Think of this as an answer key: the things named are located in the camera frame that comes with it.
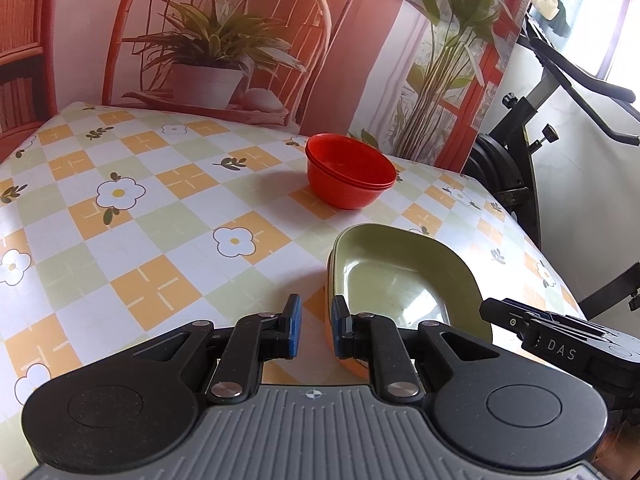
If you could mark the green square plate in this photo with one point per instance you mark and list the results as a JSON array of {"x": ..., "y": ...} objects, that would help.
[
  {"x": 335, "y": 275},
  {"x": 408, "y": 277}
]

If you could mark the printed room backdrop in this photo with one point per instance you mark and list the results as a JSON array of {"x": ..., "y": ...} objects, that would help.
[{"x": 413, "y": 78}]

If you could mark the checkered floral tablecloth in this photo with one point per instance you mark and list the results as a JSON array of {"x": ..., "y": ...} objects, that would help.
[{"x": 118, "y": 225}]

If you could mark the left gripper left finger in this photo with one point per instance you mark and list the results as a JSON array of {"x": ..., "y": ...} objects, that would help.
[{"x": 241, "y": 351}]

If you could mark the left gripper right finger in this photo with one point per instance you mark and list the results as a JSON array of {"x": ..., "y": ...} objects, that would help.
[{"x": 387, "y": 350}]

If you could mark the red bowl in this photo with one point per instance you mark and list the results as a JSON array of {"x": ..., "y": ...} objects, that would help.
[
  {"x": 339, "y": 193},
  {"x": 332, "y": 142},
  {"x": 365, "y": 167}
]

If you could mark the red bowl front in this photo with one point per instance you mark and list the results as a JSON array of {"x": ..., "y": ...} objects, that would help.
[{"x": 365, "y": 167}]

